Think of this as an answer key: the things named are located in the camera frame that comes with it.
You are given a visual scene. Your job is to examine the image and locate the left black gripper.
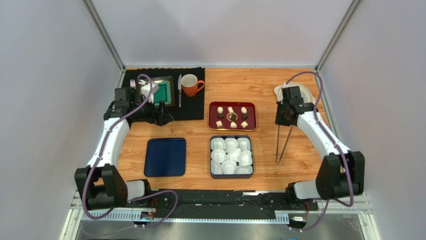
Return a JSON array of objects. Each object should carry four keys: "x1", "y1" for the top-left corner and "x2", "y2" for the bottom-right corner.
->
[{"x1": 130, "y1": 95, "x2": 174, "y2": 127}]

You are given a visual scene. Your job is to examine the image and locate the metal serving tongs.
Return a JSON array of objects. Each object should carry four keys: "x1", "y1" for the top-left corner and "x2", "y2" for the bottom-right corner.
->
[{"x1": 275, "y1": 125, "x2": 294, "y2": 164}]

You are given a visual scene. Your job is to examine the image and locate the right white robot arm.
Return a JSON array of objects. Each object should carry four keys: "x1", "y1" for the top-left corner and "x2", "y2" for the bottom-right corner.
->
[{"x1": 275, "y1": 102, "x2": 365, "y2": 200}]

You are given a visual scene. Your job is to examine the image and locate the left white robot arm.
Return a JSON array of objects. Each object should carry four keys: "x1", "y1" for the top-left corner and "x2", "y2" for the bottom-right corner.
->
[{"x1": 74, "y1": 99, "x2": 159, "y2": 212}]

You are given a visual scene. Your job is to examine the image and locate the white square chocolate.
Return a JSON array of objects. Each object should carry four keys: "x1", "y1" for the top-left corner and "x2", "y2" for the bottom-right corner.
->
[
  {"x1": 216, "y1": 120, "x2": 223, "y2": 128},
  {"x1": 241, "y1": 121, "x2": 248, "y2": 129}
]

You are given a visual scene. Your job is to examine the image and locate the green square plate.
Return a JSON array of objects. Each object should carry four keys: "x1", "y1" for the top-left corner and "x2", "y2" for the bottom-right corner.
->
[{"x1": 137, "y1": 75, "x2": 176, "y2": 109}]

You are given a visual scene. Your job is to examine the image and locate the black placemat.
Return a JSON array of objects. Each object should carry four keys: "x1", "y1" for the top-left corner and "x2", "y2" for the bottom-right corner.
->
[{"x1": 121, "y1": 67, "x2": 205, "y2": 121}]

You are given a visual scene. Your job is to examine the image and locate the white round plate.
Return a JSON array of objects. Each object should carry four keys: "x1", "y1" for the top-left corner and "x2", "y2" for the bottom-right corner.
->
[{"x1": 274, "y1": 82, "x2": 316, "y2": 104}]

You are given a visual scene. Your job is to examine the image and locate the table knife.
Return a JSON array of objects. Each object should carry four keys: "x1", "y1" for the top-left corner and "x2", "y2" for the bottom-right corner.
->
[{"x1": 178, "y1": 74, "x2": 182, "y2": 108}]

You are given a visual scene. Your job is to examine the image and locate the navy box lid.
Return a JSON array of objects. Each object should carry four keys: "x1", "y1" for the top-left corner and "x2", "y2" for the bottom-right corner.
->
[{"x1": 143, "y1": 137, "x2": 187, "y2": 178}]

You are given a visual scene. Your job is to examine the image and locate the orange mug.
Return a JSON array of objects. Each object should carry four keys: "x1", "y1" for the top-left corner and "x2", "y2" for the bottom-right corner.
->
[{"x1": 181, "y1": 74, "x2": 205, "y2": 98}]

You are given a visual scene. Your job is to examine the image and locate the silver fork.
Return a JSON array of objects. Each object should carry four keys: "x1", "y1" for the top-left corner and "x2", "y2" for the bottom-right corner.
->
[{"x1": 130, "y1": 79, "x2": 136, "y2": 89}]

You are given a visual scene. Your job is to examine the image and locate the red lacquer tray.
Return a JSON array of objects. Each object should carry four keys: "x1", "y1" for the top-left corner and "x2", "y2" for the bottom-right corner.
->
[{"x1": 207, "y1": 101, "x2": 258, "y2": 131}]

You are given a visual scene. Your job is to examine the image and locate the navy box with paper cups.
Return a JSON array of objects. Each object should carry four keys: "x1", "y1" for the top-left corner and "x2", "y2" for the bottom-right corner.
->
[{"x1": 209, "y1": 135, "x2": 255, "y2": 180}]

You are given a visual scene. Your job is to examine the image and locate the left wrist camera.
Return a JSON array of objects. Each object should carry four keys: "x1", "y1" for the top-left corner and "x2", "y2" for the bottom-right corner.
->
[{"x1": 138, "y1": 79, "x2": 160, "y2": 103}]

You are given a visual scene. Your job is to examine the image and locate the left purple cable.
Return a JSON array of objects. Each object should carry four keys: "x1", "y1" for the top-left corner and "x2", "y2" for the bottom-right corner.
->
[{"x1": 81, "y1": 73, "x2": 179, "y2": 229}]

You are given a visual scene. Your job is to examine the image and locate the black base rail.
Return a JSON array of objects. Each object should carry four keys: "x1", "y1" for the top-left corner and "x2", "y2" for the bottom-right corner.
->
[{"x1": 133, "y1": 189, "x2": 319, "y2": 221}]

